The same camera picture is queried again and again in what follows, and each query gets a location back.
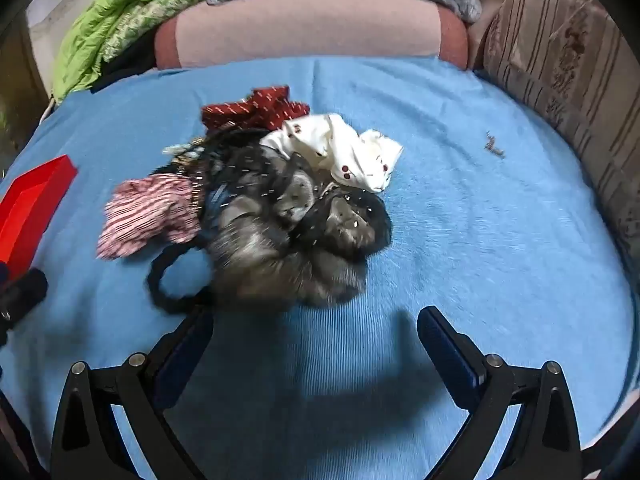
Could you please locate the red tray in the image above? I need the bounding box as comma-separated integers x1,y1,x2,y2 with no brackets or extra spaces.
0,155,79,281

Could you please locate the pale beaded hair tie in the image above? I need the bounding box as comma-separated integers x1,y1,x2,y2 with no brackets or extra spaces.
165,140,206,157

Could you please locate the blue blanket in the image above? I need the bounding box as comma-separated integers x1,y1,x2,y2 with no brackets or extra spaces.
0,55,636,480

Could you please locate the green quilt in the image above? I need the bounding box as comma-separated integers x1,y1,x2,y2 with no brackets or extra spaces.
52,0,256,103

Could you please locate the black cloth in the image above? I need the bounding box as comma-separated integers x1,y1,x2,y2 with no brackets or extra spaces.
90,35,161,93

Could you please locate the red white striped scrunchie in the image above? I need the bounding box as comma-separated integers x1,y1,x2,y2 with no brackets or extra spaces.
96,174,201,261

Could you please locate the golden beaded hair tie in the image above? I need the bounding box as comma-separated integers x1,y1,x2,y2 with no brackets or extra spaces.
170,155,207,173

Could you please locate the green floral blanket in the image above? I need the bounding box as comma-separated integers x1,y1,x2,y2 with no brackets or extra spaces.
97,0,211,63

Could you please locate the black sparkly scrunchie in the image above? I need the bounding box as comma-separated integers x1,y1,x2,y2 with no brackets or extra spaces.
315,187,393,263

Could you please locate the pink cushion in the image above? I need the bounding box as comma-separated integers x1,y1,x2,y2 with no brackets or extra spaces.
154,0,471,71

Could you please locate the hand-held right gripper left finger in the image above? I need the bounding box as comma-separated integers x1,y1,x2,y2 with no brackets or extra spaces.
50,305,216,480

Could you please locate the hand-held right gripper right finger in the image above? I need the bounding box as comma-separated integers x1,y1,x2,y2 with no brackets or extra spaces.
417,306,583,480

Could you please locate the beige striped cushion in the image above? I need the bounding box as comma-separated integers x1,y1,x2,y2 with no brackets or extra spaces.
482,0,640,291

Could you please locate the white patterned scrunchie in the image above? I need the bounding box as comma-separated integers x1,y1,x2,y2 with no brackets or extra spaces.
260,113,404,194

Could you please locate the dark grey scrunchie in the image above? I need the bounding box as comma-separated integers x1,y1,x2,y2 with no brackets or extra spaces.
270,160,326,231

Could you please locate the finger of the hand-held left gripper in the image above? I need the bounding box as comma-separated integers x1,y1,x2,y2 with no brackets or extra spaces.
0,267,49,346

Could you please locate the black hair tie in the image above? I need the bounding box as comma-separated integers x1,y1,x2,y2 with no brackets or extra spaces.
145,247,216,313
200,127,271,161

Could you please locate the red polka dot scrunchie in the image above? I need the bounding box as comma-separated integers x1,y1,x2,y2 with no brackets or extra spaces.
201,86,311,131

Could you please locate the grey fluffy scrunchie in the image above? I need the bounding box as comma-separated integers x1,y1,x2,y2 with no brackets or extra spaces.
207,220,368,308

